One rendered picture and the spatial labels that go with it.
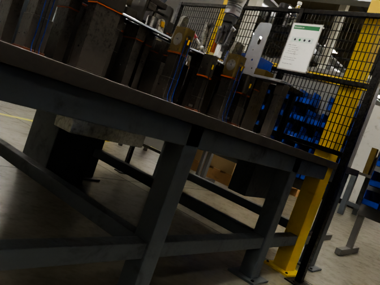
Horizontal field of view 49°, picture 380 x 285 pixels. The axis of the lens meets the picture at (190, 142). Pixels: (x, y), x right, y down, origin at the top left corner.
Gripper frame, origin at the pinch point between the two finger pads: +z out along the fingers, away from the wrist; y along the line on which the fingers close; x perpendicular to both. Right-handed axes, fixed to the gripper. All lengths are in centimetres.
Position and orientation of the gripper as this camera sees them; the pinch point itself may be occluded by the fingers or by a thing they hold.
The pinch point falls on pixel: (219, 51)
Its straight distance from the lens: 240.2
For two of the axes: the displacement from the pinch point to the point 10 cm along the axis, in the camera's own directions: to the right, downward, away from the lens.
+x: 7.0, 2.0, 6.9
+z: -3.3, 9.4, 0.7
